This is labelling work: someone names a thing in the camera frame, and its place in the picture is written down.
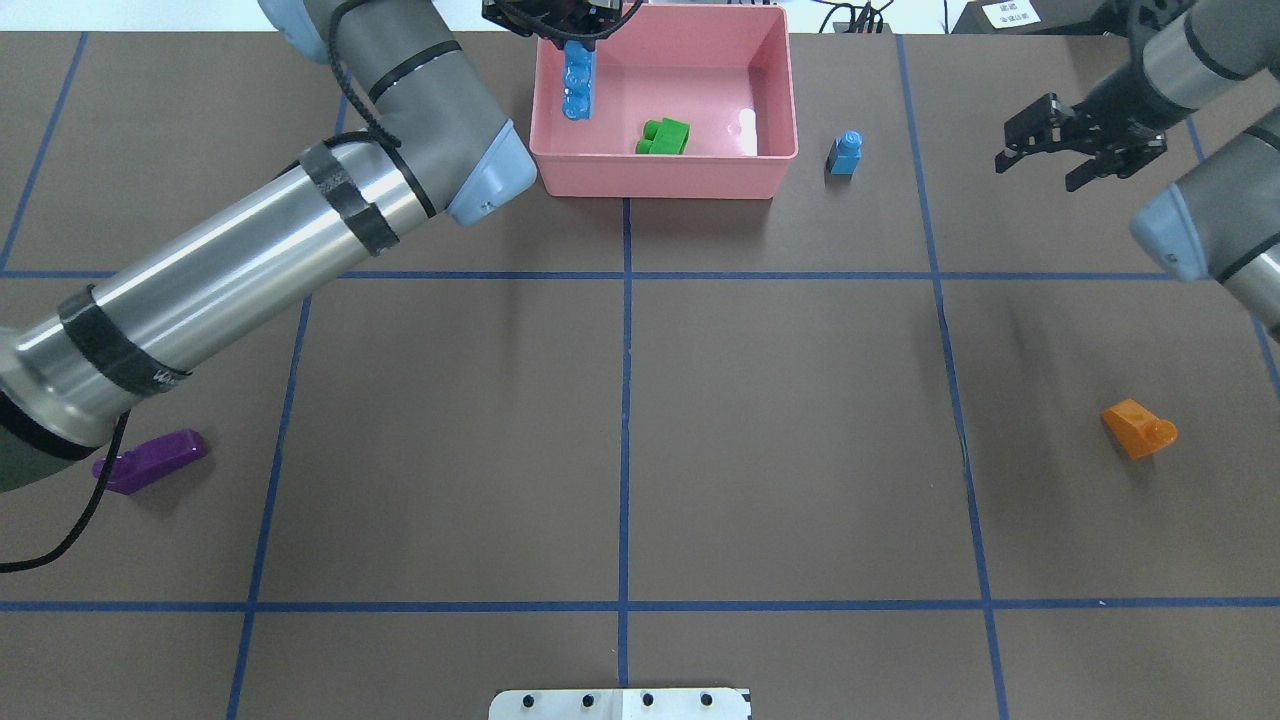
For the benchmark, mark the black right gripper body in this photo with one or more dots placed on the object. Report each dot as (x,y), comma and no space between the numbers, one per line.
(1108,106)

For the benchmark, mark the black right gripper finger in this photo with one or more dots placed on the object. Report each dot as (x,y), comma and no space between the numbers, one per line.
(1120,163)
(1012,154)

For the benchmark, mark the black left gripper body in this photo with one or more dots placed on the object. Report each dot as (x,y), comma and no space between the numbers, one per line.
(556,19)

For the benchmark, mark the long blue block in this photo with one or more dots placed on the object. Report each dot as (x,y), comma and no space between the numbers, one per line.
(578,80)

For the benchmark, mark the small blue block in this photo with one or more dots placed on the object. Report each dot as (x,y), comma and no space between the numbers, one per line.
(844,154)

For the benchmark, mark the green block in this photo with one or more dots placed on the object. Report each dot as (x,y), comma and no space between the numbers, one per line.
(666,136)

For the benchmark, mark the orange block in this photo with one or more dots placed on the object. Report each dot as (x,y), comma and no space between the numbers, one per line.
(1138,432)

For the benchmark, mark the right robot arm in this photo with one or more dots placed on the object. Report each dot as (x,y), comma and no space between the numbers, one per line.
(1218,222)

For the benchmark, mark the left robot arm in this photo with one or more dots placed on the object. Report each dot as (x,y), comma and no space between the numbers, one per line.
(436,143)

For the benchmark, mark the pink plastic box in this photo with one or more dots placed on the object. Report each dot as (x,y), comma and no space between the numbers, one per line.
(723,69)

